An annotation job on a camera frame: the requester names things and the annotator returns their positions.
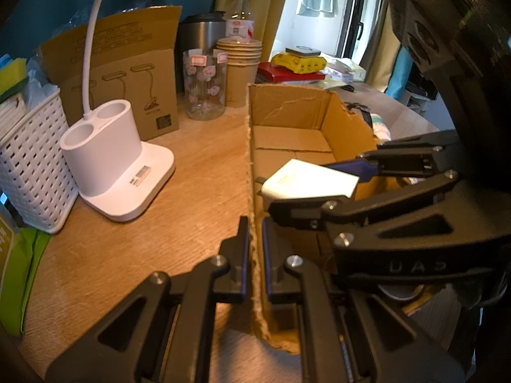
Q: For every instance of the white pill bottle teal label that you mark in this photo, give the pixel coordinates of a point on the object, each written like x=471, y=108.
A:
x=380, y=129

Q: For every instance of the stack of paper cups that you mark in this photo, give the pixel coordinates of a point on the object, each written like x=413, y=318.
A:
x=243, y=61

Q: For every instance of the patterned glass jar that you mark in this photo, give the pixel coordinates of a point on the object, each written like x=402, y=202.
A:
x=205, y=83

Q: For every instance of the red book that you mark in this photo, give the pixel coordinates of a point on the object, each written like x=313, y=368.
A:
x=269, y=73

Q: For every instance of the green snack bag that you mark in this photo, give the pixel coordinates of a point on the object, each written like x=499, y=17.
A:
x=21, y=252

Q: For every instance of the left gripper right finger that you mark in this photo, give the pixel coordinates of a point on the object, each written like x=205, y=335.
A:
x=349, y=333

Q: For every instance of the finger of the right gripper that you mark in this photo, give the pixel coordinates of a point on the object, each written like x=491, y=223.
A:
x=312, y=214
x=420, y=156

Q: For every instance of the black scissors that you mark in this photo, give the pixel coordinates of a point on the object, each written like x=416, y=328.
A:
x=348, y=88

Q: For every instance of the cardboard box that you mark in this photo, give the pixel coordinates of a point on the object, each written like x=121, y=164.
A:
x=294, y=133

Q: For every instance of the yellow tissue pack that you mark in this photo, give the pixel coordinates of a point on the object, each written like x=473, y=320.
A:
x=299, y=64

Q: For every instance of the white desk lamp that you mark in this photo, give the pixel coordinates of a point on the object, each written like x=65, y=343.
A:
x=116, y=173

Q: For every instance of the brown metal tin can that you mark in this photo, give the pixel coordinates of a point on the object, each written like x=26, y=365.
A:
x=411, y=298

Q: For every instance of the stainless steel thermos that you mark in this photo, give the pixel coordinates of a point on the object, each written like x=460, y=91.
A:
x=201, y=31

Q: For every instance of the clear water bottle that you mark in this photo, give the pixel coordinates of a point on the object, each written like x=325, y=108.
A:
x=239, y=22

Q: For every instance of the yellow green sponge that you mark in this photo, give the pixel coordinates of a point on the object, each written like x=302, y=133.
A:
x=13, y=78

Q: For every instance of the brown lamp carton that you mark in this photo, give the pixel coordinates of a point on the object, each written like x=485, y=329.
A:
x=132, y=59

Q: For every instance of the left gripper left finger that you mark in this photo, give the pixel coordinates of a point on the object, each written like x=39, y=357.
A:
x=162, y=331

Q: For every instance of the white woven plastic basket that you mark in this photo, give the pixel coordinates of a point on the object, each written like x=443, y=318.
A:
x=34, y=173

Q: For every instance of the white tv stand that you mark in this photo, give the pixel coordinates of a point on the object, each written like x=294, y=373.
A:
x=416, y=102

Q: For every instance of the white power bank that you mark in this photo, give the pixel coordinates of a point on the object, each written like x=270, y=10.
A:
x=303, y=51

